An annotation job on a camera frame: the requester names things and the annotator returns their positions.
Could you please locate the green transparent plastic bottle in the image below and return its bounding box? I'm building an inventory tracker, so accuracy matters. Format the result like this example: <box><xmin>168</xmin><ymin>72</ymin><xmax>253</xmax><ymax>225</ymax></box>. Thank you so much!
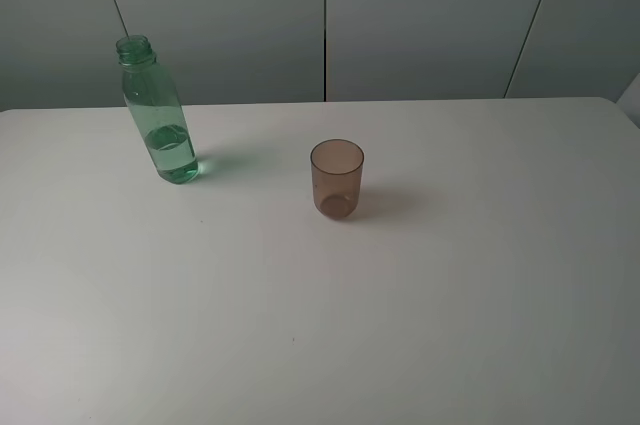
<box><xmin>116</xmin><ymin>35</ymin><xmax>199</xmax><ymax>184</ymax></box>

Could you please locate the pink translucent plastic cup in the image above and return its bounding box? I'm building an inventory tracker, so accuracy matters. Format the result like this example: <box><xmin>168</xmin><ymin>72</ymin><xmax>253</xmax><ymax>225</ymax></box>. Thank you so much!
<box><xmin>310</xmin><ymin>139</ymin><xmax>365</xmax><ymax>220</ymax></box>

